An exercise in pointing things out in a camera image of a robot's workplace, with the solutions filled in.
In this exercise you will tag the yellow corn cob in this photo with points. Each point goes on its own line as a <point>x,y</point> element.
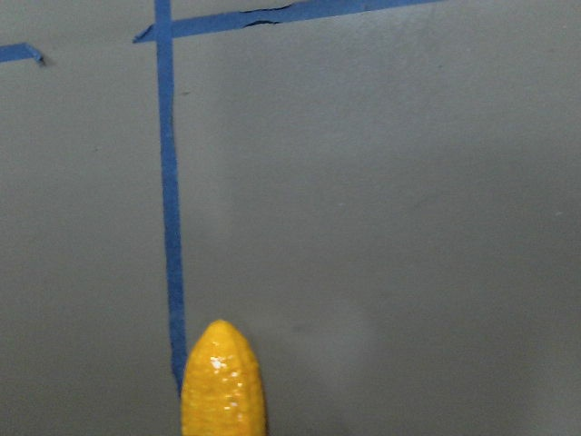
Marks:
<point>222,392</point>

